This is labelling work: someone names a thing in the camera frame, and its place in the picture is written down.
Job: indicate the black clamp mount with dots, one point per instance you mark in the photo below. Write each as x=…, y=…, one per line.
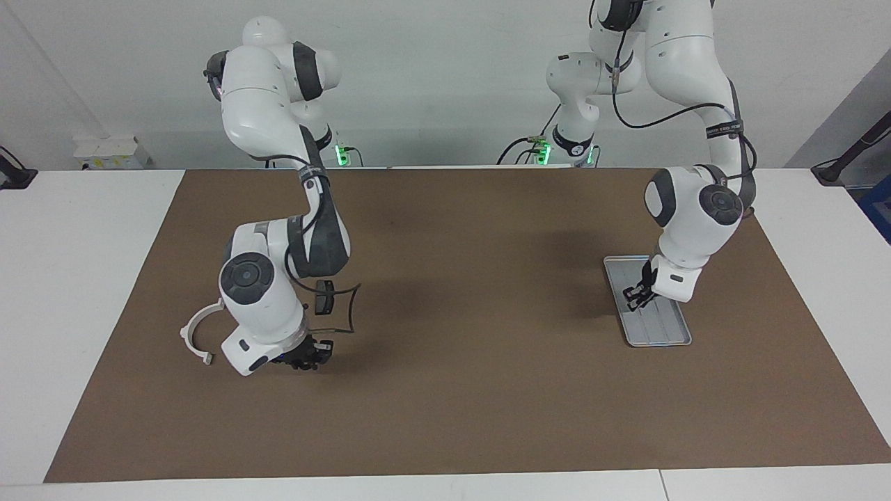
x=14, y=175

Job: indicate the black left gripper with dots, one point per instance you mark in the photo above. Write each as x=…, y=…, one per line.
x=649, y=275

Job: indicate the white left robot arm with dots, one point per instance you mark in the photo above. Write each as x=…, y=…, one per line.
x=686, y=209

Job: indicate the white cardboard box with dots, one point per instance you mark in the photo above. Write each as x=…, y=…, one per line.
x=111, y=152

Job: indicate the rectangular dark brake pad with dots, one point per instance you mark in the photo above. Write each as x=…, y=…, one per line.
x=324, y=300

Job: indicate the brown table mat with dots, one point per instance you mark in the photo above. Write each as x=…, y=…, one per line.
x=452, y=390

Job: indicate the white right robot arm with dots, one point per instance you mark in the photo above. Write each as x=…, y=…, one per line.
x=271, y=111

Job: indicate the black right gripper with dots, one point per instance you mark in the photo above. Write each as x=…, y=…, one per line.
x=303, y=351

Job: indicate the white semicircular plastic bracket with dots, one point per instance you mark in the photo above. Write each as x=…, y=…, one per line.
x=189, y=334

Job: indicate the blue crate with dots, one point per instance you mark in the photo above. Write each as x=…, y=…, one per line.
x=878, y=212

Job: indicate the silver metal tray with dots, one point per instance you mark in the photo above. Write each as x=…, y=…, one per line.
x=661, y=330

